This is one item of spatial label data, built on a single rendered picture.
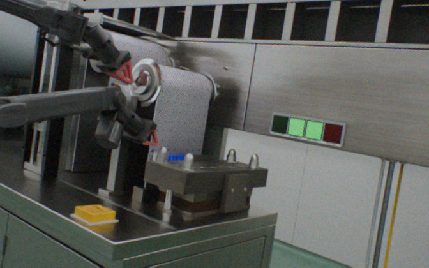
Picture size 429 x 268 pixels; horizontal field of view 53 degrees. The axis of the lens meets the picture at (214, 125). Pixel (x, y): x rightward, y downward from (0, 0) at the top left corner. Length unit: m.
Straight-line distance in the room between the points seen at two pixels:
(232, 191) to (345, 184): 2.61
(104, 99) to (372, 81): 0.73
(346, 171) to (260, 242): 2.47
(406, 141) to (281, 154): 2.91
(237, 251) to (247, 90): 0.53
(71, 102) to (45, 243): 0.41
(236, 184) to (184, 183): 0.20
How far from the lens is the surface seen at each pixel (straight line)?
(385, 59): 1.29
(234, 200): 1.31
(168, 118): 1.34
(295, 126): 1.37
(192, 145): 1.44
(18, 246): 1.38
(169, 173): 1.19
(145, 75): 1.31
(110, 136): 1.15
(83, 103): 1.05
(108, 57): 1.26
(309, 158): 3.96
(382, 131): 1.27
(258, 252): 1.43
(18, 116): 0.86
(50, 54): 1.61
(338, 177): 3.85
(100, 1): 2.20
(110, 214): 1.10
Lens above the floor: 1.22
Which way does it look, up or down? 3 degrees down
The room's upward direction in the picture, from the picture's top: 9 degrees clockwise
